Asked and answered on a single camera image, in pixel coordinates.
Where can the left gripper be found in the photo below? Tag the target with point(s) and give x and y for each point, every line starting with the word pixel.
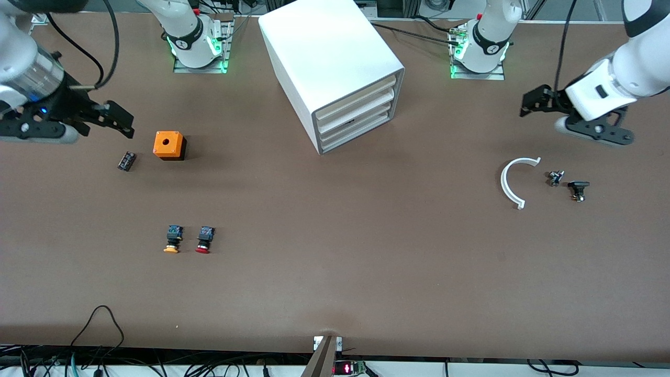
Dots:
pixel 556 99

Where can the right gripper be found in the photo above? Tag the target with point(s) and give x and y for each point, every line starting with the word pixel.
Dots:
pixel 67 102

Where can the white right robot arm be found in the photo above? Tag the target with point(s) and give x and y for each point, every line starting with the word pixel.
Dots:
pixel 183 26

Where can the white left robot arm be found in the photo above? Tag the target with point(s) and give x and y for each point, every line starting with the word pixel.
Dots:
pixel 492 36

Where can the yellow push button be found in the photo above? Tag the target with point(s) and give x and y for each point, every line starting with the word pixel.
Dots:
pixel 173 235

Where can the red push button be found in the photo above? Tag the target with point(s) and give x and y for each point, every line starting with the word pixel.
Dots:
pixel 205 236

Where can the white drawer cabinet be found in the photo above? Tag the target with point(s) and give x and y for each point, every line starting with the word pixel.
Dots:
pixel 324 47

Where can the small black terminal block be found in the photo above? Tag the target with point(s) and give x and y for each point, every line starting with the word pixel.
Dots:
pixel 126 161

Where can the orange box with hole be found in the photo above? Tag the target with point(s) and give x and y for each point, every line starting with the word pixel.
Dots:
pixel 167 144

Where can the white curved plastic arc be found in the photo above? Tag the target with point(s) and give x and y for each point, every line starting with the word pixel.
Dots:
pixel 503 182

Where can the circuit board with red display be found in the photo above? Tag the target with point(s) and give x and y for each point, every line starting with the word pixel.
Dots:
pixel 345 368

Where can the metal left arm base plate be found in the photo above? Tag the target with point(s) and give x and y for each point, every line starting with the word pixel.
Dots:
pixel 497 76

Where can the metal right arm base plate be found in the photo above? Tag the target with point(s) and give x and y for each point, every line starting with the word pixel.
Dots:
pixel 180 69

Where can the small grey switch part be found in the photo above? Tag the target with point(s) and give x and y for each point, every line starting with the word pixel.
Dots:
pixel 555 178

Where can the small black switch part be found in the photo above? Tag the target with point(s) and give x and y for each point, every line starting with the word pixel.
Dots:
pixel 578 185

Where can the aluminium frame profile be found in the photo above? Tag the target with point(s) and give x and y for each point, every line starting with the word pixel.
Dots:
pixel 36 21

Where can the camera mount post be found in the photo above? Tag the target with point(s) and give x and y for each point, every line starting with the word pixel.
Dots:
pixel 322 361

